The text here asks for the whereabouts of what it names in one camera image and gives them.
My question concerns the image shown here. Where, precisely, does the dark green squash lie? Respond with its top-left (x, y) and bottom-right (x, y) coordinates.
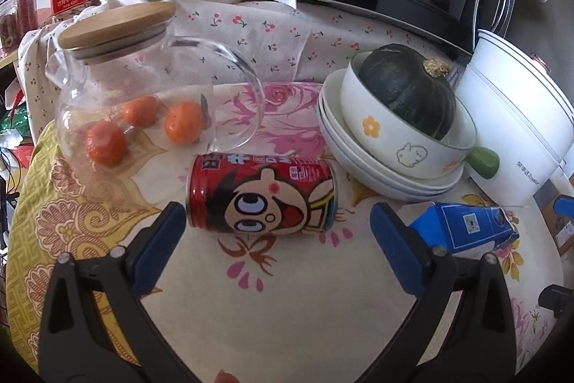
top-left (359, 43), bottom-right (458, 141)

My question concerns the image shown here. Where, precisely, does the cherry print white cloth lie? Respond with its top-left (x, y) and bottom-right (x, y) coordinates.
top-left (18, 0), bottom-right (471, 141)

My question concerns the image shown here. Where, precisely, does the white electric pot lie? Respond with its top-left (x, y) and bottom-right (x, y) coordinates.
top-left (453, 28), bottom-right (574, 209)

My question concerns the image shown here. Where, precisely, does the glass teapot with wooden lid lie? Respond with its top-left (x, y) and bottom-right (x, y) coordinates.
top-left (45, 1), bottom-right (263, 186)

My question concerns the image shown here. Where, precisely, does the yellow patterned tablecloth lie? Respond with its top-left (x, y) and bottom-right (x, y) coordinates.
top-left (6, 80), bottom-right (566, 383)

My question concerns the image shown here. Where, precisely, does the red cartoon face can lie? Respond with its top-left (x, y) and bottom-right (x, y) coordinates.
top-left (186, 153), bottom-right (337, 237)

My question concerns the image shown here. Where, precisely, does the green snack packet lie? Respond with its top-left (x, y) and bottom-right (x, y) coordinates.
top-left (0, 102), bottom-right (30, 137)

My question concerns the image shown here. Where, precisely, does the blue carton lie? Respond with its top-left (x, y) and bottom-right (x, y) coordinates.
top-left (399, 201), bottom-right (521, 256)

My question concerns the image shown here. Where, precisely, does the red chili spice jar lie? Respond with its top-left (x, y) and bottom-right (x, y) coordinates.
top-left (15, 0), bottom-right (40, 34)

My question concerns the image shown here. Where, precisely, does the cardboard box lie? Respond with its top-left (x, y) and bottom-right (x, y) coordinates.
top-left (538, 172), bottom-right (574, 258)

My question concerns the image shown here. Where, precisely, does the glass pot lid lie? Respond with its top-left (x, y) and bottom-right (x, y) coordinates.
top-left (476, 28), bottom-right (574, 115)

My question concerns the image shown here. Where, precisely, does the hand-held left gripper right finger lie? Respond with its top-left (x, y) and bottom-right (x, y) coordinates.
top-left (352, 202), bottom-right (525, 383)

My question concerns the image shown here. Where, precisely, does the white bowl with green handle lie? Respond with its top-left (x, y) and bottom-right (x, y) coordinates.
top-left (339, 51), bottom-right (500, 182)

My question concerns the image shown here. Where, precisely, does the tangerine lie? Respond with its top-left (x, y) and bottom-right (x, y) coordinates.
top-left (164, 101), bottom-right (207, 145)
top-left (85, 120), bottom-right (127, 166)
top-left (122, 95), bottom-right (161, 128)

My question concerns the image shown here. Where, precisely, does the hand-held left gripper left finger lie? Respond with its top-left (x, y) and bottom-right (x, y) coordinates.
top-left (38, 201), bottom-right (216, 383)

